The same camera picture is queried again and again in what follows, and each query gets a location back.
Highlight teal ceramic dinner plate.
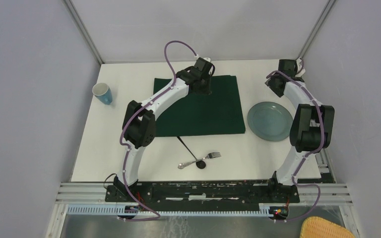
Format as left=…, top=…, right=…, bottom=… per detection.
left=247, top=102, right=293, bottom=142

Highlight dark green cloth placemat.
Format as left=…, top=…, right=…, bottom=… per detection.
left=156, top=75, right=246, bottom=137

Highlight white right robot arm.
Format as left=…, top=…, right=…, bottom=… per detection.
left=266, top=58, right=335, bottom=202

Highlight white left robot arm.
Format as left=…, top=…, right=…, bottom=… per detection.
left=114, top=57, right=215, bottom=202

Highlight black spoon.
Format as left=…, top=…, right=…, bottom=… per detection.
left=177, top=136, right=206, bottom=170

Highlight silver fork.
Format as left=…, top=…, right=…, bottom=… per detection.
left=178, top=152, right=221, bottom=169

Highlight blue ceramic mug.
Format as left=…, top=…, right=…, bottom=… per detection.
left=92, top=83, right=113, bottom=105

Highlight yellow woven basket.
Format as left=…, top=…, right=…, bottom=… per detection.
left=300, top=216, right=355, bottom=238

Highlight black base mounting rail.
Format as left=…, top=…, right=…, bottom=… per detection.
left=105, top=180, right=300, bottom=212

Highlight white slotted cable duct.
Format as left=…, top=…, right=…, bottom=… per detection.
left=66, top=204, right=273, bottom=218

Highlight aluminium frame rails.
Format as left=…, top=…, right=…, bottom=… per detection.
left=46, top=182, right=360, bottom=238

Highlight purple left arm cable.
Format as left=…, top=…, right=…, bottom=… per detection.
left=117, top=40, right=198, bottom=223

